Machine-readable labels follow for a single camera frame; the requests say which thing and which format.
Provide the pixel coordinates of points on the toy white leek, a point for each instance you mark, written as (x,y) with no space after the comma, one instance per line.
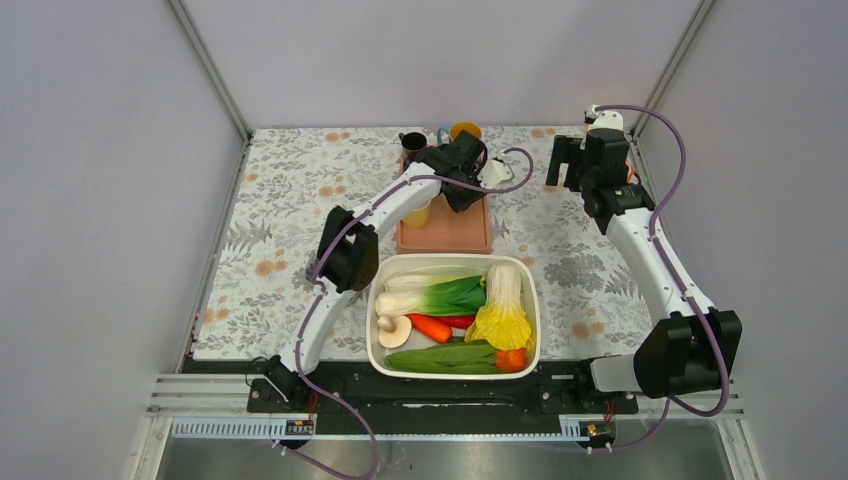
(438,283)

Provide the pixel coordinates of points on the toy red chili pepper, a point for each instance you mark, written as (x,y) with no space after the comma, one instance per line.
(458,322)

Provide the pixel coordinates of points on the aluminium front rail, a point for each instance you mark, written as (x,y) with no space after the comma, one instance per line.
(215,406)

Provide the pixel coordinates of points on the dark brown mug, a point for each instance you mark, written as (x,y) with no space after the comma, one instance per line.
(412,143)

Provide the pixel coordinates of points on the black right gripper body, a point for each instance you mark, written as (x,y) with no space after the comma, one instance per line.
(587,174)

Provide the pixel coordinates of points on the yellow mug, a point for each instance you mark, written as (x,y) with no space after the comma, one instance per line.
(417,217)

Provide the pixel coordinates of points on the toy orange tomato piece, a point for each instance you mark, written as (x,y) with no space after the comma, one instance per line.
(510,361)

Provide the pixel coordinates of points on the orange mug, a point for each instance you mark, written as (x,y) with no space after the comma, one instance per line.
(632,176)

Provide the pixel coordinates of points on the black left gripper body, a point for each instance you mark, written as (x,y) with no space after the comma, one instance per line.
(461,195)

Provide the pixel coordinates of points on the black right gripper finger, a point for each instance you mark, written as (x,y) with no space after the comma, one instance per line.
(575,159)
(557,158)

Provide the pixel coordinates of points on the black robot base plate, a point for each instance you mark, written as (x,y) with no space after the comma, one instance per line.
(387,405)

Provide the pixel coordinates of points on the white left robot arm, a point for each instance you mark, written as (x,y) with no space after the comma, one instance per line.
(347,257)

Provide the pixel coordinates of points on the toy orange carrot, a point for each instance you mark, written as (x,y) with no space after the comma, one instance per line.
(431,327)

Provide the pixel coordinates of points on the toy mushroom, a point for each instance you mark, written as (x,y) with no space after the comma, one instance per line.
(393,332)

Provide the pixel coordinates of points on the salmon pink plastic tray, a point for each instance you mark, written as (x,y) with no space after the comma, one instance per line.
(446,231)

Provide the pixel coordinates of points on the toy bok choy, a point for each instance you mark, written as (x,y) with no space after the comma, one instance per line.
(430,302)

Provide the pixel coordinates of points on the white rectangular vegetable bin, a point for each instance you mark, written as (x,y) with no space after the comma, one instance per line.
(447,264)

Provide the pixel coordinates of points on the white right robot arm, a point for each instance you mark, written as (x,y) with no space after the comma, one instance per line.
(692,345)

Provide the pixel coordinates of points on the light blue butterfly mug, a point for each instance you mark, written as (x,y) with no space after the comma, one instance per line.
(446,134)

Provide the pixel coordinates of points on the toy napa cabbage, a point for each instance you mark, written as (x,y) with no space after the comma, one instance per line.
(502,320)

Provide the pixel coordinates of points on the toy green leafy vegetable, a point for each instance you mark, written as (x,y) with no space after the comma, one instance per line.
(475,358)

